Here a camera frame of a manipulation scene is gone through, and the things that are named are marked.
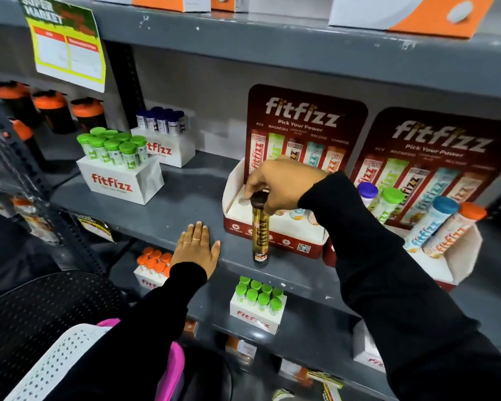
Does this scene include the person's right hand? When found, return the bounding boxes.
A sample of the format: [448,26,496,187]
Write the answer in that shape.
[245,156,329,216]

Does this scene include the person's left hand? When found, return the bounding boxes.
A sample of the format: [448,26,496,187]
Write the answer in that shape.
[171,221,221,279]

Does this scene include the gold black tablet tube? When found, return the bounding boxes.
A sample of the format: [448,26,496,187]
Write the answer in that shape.
[250,190,271,264]

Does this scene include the person's left forearm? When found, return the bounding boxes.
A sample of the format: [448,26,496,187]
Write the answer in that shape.
[46,262,208,401]

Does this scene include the person's right forearm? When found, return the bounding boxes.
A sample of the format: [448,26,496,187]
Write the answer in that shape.
[297,171,501,401]

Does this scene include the group of orange capped tubes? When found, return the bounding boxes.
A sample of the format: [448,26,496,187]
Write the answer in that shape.
[136,246,173,278]

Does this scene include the grey metal shelf rack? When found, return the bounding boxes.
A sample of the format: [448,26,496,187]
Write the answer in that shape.
[0,0,501,401]

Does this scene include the white cardboard tube tray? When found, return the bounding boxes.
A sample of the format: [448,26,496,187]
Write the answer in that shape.
[134,266,168,291]
[353,321,387,373]
[230,292,287,335]
[76,154,165,206]
[130,127,196,168]

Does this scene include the group of green capped tubes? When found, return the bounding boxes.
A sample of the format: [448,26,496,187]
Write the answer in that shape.
[235,276,284,317]
[77,127,149,170]

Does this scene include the red display box with backboard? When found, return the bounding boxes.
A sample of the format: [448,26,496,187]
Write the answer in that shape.
[322,107,501,293]
[222,84,368,260]

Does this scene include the yellow black shelf label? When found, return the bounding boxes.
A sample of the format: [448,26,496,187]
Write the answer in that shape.
[73,214,116,243]

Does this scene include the small white orange box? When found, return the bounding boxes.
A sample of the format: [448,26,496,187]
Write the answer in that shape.
[225,336,258,360]

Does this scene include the purple capped white tube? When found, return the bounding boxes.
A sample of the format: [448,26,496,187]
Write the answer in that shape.
[358,182,379,209]

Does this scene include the group of purple capped tubes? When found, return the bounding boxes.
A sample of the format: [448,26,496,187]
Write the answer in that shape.
[135,106,187,136]

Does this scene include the pink plastic basket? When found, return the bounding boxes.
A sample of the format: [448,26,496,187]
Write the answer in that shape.
[97,318,185,401]

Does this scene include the green capped white tube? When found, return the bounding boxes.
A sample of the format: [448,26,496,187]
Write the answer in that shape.
[369,187,406,225]

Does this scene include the white orange flat packet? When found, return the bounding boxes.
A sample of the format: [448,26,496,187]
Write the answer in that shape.
[279,359,314,387]

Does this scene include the hanging snack packet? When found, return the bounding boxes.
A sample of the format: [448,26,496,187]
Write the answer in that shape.
[13,196,62,245]

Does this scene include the black perforated basket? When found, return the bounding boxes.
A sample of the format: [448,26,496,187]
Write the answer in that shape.
[0,271,129,401]

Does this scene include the black shaker bottle orange lid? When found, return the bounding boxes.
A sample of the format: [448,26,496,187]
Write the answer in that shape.
[9,119,51,172]
[70,97,108,132]
[32,90,77,135]
[0,81,41,129]

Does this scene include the white perforated basket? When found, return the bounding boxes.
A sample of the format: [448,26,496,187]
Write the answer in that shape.
[4,323,112,401]

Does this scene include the green yellow packet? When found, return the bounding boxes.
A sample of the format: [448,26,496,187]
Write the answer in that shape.
[307,370,345,390]

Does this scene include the blue capped white tube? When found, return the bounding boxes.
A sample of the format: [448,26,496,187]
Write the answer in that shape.
[403,196,460,253]

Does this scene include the orange white carton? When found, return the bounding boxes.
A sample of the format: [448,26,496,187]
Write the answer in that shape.
[91,0,211,13]
[211,0,249,13]
[329,0,497,39]

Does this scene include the orange capped white tube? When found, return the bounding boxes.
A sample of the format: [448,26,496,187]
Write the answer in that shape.
[423,202,488,259]

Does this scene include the yellow green paper sign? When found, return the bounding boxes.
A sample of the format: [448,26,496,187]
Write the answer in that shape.
[16,0,107,93]

